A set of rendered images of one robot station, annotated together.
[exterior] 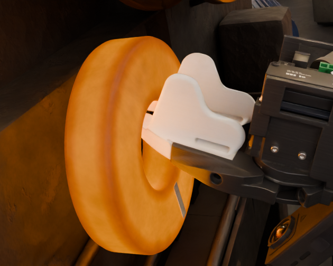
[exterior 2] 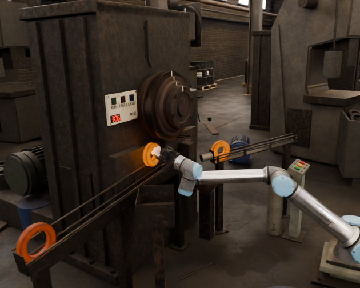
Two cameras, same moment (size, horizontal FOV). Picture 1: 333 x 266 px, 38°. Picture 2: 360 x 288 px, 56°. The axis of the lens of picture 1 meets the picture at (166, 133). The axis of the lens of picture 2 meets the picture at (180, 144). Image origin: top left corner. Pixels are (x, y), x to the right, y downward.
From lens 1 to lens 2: 189 cm
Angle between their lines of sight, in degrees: 13
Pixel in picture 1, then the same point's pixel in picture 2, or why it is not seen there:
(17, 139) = (139, 150)
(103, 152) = (146, 152)
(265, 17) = (187, 143)
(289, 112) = (163, 152)
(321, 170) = (164, 158)
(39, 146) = (140, 151)
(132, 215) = (147, 159)
